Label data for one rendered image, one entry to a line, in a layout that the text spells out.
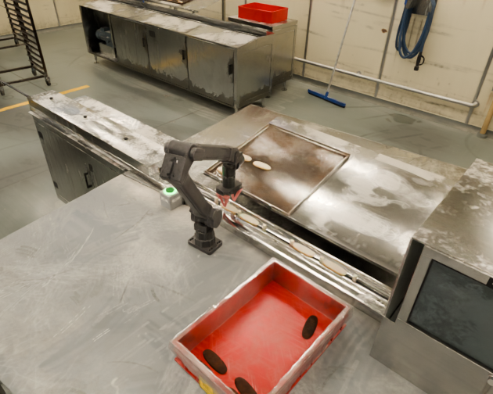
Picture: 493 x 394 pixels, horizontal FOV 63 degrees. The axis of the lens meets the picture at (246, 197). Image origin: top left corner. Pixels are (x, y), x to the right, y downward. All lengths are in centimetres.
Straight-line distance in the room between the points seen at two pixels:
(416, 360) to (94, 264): 114
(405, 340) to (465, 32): 406
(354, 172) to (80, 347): 132
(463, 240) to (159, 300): 96
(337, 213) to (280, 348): 65
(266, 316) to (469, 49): 406
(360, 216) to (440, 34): 355
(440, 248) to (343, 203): 79
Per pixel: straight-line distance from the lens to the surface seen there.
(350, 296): 145
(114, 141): 224
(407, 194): 185
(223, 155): 151
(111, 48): 634
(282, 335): 136
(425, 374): 131
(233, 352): 131
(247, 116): 269
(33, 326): 152
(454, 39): 499
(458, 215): 116
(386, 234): 166
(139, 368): 132
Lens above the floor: 192
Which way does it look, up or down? 36 degrees down
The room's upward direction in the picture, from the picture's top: 2 degrees clockwise
